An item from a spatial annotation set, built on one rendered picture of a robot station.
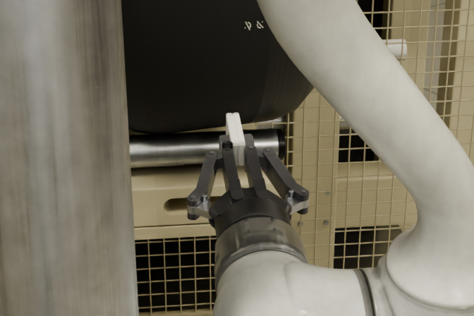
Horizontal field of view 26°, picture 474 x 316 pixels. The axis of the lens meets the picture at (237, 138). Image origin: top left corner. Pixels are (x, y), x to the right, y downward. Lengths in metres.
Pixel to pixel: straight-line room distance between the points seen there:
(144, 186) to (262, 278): 0.53
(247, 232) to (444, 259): 0.20
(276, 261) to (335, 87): 0.24
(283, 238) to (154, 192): 0.46
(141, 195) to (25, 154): 0.80
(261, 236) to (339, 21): 0.30
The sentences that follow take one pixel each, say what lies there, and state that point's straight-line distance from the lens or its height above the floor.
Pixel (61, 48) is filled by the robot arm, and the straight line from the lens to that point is 0.58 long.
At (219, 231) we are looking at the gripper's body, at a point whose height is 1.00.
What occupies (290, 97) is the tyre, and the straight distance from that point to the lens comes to 1.33.
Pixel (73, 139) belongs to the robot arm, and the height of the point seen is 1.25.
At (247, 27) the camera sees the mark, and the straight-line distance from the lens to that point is 1.21.
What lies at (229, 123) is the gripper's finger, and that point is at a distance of 1.17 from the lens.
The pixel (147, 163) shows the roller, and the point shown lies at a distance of 1.39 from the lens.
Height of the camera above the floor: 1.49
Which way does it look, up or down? 24 degrees down
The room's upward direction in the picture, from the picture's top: straight up
